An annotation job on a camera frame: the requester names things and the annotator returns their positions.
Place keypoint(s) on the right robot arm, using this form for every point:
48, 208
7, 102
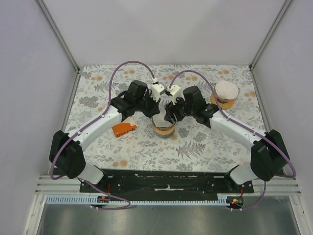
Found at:
268, 151

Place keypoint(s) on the orange coffee filter box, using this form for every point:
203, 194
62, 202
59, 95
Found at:
125, 127

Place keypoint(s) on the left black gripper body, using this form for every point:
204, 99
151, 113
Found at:
148, 105

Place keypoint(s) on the aluminium frame rail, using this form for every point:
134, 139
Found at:
277, 186

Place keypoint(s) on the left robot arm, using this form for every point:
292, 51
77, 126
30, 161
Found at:
67, 150

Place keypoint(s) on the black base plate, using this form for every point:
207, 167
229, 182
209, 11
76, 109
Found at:
141, 185

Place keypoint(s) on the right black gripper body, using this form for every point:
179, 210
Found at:
179, 109

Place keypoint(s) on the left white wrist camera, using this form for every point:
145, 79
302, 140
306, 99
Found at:
157, 89

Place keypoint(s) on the wooden ring dripper holder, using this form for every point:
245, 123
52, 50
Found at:
225, 104

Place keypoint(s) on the white paper coffee filter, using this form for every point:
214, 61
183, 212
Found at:
226, 90

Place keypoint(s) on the light blue cable duct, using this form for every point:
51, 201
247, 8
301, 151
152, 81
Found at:
99, 200

